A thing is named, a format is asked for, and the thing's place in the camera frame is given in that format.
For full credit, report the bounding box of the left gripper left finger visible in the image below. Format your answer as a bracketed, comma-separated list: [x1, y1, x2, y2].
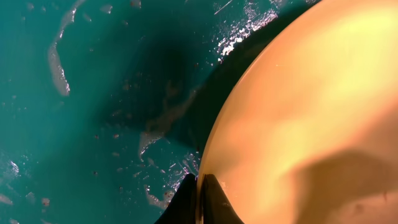
[155, 174, 197, 224]

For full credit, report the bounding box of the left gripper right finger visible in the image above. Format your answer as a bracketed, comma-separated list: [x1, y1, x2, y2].
[201, 174, 243, 224]

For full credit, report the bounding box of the yellow plate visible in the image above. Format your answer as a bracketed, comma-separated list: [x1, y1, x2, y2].
[197, 0, 397, 223]

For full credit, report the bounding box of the teal plastic tray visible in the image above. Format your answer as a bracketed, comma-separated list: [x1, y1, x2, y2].
[1, 0, 313, 223]

